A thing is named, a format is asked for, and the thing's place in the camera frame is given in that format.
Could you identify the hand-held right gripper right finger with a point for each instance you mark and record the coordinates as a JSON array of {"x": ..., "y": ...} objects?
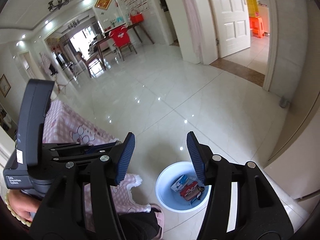
[{"x": 197, "y": 160}]

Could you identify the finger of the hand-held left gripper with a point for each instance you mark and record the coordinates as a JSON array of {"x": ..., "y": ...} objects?
[
  {"x": 75, "y": 158},
  {"x": 100, "y": 149}
]

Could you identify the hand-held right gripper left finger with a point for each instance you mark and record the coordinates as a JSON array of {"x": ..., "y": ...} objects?
[{"x": 125, "y": 160}]

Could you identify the blue white carton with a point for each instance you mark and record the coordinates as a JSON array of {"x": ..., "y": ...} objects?
[{"x": 180, "y": 182}]

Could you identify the red brown snack box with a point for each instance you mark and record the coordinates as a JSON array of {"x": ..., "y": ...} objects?
[{"x": 190, "y": 191}]

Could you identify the small blue wrapper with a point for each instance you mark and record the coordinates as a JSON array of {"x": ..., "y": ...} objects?
[{"x": 197, "y": 198}]

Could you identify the white plastic bucket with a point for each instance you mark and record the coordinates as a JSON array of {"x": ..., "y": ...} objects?
[{"x": 165, "y": 192}]

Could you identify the person's left forearm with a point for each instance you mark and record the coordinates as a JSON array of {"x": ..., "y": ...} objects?
[{"x": 10, "y": 222}]

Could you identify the person's left hand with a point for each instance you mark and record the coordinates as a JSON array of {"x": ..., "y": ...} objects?
[{"x": 22, "y": 205}]

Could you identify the pink checked tablecloth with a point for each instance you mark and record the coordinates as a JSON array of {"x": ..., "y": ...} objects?
[{"x": 75, "y": 130}]

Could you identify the wooden clothes stand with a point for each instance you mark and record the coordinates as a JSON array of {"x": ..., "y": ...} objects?
[{"x": 61, "y": 85}]

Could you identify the hanging clothes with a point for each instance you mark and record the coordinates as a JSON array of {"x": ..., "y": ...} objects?
[{"x": 50, "y": 63}]

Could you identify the person's leg dark trousers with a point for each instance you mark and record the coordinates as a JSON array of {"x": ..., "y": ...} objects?
[{"x": 140, "y": 226}]

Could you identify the pink slipper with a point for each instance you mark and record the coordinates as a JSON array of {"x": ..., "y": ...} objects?
[{"x": 160, "y": 220}]

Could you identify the small black chandelier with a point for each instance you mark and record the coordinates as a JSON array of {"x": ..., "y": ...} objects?
[{"x": 73, "y": 25}]

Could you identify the wooden dining table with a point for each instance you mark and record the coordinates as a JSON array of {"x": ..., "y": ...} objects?
[{"x": 105, "y": 40}]

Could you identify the wooden chair red cover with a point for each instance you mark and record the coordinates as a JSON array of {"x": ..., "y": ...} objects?
[{"x": 121, "y": 36}]

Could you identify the large black chandelier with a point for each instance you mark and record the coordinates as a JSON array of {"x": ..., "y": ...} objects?
[{"x": 59, "y": 1}]

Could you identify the pink curtain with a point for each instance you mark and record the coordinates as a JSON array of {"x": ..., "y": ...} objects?
[{"x": 192, "y": 17}]

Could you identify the orange plastic stool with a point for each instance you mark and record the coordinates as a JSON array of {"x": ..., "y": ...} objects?
[{"x": 257, "y": 27}]

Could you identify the white door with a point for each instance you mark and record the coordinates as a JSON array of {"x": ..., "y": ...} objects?
[{"x": 230, "y": 17}]

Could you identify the yellow plastic item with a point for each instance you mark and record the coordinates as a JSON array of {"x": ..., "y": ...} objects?
[{"x": 252, "y": 6}]

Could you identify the small framed wall picture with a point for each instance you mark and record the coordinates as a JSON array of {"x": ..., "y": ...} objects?
[{"x": 4, "y": 86}]

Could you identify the red diamond wall decoration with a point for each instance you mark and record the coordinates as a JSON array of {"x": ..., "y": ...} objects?
[{"x": 103, "y": 2}]

